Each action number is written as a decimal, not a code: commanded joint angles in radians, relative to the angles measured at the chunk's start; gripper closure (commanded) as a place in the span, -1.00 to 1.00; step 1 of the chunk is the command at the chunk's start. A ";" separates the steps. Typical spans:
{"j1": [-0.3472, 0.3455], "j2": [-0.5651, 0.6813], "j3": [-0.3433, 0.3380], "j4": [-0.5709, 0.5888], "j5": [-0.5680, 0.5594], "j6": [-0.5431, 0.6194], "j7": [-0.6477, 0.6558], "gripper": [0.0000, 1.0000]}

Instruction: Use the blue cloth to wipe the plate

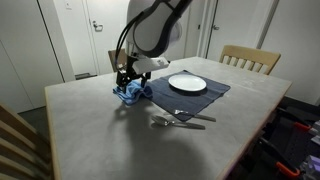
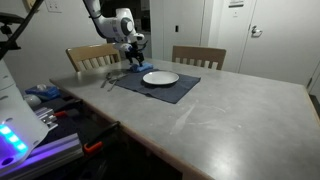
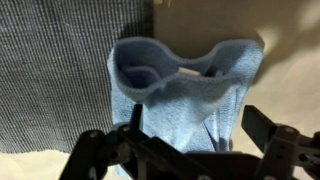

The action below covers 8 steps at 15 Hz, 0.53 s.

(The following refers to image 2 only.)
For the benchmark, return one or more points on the white round object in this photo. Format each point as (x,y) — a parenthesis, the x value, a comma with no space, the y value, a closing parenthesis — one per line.
(31,100)

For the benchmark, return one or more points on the silver metal bracket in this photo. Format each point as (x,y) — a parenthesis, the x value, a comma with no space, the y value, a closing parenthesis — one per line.
(46,116)

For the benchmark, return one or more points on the aluminium profile rail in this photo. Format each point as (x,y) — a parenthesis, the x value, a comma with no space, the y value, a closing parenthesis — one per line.
(56,150)

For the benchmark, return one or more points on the silver fork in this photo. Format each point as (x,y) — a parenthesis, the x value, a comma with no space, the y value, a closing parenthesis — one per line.
(115,83)

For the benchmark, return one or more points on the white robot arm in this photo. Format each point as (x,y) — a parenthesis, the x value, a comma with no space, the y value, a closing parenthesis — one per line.
(110,25)

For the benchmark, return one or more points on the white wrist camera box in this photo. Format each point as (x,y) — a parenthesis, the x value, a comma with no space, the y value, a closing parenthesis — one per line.
(121,47)

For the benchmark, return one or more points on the white closet door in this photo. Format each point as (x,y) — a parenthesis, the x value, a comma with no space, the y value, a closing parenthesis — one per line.
(166,20)

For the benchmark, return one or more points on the dark blue placemat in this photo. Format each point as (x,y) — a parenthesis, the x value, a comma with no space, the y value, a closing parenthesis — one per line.
(166,92)

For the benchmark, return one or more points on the silver spoon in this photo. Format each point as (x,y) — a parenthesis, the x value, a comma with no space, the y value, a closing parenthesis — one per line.
(108,76)

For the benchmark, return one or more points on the small black door latch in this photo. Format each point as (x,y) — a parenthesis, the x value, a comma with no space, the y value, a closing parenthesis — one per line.
(177,28)

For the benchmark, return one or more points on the blue tissue box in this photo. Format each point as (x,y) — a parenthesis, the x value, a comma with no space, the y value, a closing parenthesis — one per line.
(46,92)

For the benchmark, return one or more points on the black camera on stand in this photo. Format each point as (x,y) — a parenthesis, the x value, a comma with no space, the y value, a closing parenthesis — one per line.
(6,18)

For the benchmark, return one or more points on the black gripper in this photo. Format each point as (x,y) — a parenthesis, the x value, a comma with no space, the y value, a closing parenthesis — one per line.
(136,50)

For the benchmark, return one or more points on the beige wall thermostat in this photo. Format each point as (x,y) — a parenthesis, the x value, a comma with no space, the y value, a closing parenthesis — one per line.
(28,3)

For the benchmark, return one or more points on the light wooden slat-back chair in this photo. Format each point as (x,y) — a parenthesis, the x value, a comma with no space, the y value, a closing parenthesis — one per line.
(90,50)
(200,51)

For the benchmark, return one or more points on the white round plate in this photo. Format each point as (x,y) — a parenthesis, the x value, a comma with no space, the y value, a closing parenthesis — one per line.
(161,77)

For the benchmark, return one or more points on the white robot base blue lights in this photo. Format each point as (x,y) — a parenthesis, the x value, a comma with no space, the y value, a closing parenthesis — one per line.
(16,110)

